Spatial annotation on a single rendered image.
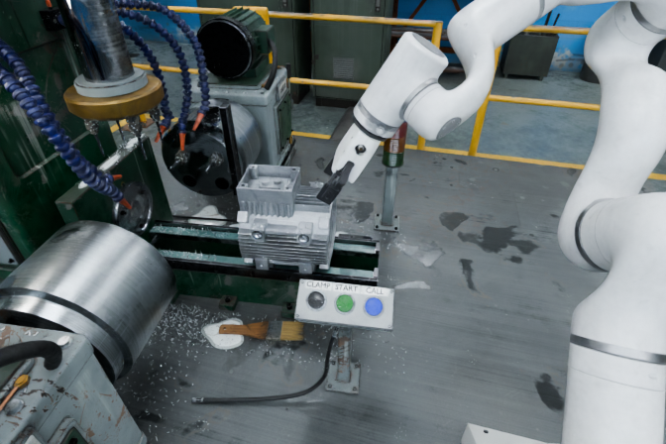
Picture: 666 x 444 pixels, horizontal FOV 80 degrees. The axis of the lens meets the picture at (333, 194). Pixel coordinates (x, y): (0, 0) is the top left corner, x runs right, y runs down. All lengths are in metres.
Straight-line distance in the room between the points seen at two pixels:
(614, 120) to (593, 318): 0.32
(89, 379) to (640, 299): 0.77
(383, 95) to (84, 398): 0.61
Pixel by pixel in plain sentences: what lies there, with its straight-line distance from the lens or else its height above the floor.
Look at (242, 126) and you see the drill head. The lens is 1.19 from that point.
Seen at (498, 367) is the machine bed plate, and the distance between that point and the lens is 1.02.
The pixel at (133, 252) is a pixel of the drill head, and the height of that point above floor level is 1.13.
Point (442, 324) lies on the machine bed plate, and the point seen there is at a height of 0.80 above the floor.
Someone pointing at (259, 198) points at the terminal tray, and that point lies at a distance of 0.86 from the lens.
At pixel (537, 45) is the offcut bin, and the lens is 5.38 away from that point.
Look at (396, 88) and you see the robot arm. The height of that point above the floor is 1.40.
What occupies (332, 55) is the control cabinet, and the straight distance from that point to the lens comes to 3.99.
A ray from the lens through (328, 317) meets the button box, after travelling 0.71.
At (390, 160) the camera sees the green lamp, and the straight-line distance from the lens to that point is 1.13.
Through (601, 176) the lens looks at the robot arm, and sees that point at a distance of 0.80.
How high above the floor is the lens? 1.61
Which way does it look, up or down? 35 degrees down
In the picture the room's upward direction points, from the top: straight up
